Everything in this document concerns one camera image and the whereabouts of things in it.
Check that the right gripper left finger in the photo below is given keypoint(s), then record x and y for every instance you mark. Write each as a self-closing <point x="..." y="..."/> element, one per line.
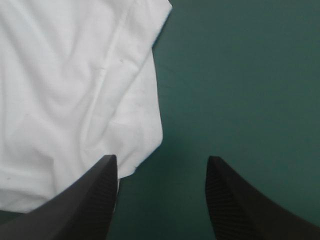
<point x="82" y="210"/>

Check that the white T-shirt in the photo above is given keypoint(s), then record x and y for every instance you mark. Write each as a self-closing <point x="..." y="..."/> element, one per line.
<point x="75" y="87"/>

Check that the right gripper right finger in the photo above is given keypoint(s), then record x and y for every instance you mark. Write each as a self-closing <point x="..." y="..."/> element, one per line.
<point x="240" y="207"/>

